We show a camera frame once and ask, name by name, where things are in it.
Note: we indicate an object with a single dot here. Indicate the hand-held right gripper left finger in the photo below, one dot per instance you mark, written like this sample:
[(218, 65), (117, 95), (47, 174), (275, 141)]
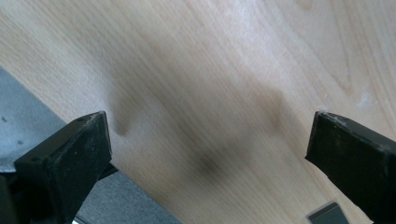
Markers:
[(71, 161)]

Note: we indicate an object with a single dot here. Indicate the small dark flat object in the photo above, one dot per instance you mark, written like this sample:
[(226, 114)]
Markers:
[(327, 214)]

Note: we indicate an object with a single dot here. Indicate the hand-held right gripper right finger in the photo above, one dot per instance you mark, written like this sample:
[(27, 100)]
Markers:
[(355, 155)]

